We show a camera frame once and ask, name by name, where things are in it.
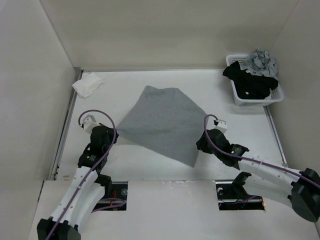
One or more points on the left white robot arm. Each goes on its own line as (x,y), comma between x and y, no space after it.
(88,186)

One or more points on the white plastic laundry basket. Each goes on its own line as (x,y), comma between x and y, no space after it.
(276,95)

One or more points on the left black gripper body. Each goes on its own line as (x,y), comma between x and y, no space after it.
(110,137)

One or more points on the black tank top in basket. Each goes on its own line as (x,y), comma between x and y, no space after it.
(249,86)

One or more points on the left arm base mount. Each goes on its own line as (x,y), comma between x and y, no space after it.
(114,199)

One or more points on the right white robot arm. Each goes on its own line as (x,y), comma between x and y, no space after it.
(297,189)

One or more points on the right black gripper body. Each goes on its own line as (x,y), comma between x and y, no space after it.
(204,147)

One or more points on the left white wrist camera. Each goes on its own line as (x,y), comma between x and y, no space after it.
(89,123)

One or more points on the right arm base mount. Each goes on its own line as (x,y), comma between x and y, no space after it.
(231,195)

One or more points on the folded white tank top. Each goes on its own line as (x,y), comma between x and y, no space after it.
(88,86)

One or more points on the crumpled grey tank top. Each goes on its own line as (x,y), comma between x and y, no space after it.
(260,63)

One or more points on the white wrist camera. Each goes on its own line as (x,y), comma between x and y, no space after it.
(89,123)
(221,125)

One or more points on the grey tank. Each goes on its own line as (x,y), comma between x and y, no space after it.
(167,122)
(260,63)

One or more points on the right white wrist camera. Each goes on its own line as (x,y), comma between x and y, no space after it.
(221,125)

